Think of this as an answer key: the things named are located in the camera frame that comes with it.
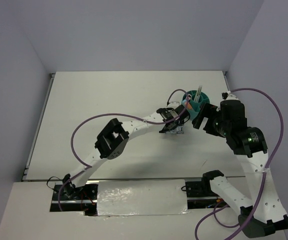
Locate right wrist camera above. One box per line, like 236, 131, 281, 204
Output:
221, 91, 239, 101

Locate white eraser with label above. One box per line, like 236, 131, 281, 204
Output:
167, 125, 184, 135

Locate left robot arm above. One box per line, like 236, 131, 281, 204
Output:
59, 105, 190, 200

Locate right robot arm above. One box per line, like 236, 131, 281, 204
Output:
192, 99, 288, 239

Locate silver foil sheet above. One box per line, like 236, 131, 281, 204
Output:
96, 179, 189, 217

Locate teal round organizer container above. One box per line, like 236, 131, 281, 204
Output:
187, 90, 210, 121

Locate orange transparent highlighter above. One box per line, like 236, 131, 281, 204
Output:
187, 102, 195, 111

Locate yellow thin highlighter pen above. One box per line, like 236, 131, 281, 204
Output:
195, 84, 204, 102

